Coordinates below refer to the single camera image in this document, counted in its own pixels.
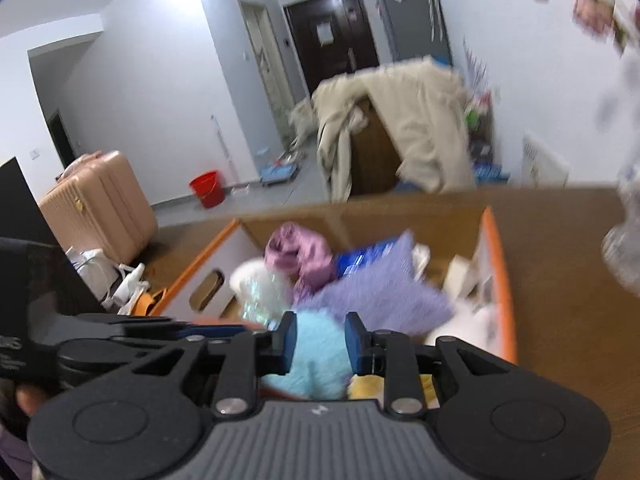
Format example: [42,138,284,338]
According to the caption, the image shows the white radiator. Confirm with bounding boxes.
[520,132,571,188]

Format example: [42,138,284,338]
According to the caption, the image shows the wooden chair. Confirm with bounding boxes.
[350,100,416,196]

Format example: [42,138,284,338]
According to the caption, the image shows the pink purple cloth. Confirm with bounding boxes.
[264,222,338,306]

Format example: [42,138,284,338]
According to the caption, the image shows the beige cloth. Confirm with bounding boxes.
[312,57,476,203]

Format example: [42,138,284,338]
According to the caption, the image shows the red bucket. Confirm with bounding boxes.
[189,170,226,209]

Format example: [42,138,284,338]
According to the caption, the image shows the small white box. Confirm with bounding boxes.
[442,255,493,301]

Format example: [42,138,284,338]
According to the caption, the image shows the white plastic bags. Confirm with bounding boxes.
[65,246,151,313]

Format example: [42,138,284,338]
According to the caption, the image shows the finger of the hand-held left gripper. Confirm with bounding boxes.
[100,312,273,343]

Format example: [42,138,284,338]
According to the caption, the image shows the light blue plush toy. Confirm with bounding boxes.
[260,310,353,401]

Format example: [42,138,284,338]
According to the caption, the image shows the cluttered storage shelf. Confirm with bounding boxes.
[462,40,501,161]

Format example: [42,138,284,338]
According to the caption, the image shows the white fluffy toy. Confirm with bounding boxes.
[425,300,501,346]

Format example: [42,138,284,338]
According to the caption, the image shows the yellow and white plush toy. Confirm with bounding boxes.
[347,374,441,403]

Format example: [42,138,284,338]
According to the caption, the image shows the pink suitcase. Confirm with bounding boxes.
[37,150,160,266]

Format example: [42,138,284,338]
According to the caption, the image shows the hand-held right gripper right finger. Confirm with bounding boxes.
[345,311,523,418]

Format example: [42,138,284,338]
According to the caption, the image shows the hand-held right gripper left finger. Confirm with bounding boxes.
[117,311,298,420]

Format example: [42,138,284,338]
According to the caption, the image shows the clear vase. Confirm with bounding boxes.
[595,55,640,296]

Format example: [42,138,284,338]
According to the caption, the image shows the dark door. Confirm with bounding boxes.
[282,0,381,96]

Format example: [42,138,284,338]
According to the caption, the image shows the white sack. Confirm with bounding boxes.
[290,97,321,146]

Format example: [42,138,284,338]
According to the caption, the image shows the person's left hand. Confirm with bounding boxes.
[12,382,53,418]

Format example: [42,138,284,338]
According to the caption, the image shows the blue packet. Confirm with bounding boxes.
[335,242,401,278]

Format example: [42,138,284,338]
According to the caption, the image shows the grey refrigerator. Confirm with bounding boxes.
[372,0,453,66]

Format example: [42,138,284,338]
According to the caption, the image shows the purple fluffy pillow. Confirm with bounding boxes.
[295,230,456,336]

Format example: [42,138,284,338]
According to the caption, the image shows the black panel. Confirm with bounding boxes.
[0,156,103,316]

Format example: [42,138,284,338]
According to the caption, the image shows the blue floor basket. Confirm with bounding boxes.
[260,157,303,186]

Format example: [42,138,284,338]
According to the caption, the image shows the orange-edged cardboard box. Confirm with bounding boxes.
[150,205,518,366]

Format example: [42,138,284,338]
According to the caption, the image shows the blue packages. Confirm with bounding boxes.
[472,162,511,183]

